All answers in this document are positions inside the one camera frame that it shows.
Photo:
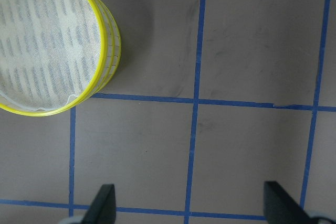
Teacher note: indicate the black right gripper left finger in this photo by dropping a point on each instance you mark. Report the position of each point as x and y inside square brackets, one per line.
[103, 207]

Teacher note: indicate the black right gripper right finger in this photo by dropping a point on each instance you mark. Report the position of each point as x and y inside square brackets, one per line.
[279, 206]

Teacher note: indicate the yellow-rimmed bamboo steamer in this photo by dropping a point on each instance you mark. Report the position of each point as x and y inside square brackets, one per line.
[106, 28]

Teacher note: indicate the white mesh steamer liner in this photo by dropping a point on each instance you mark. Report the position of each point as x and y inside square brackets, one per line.
[47, 43]

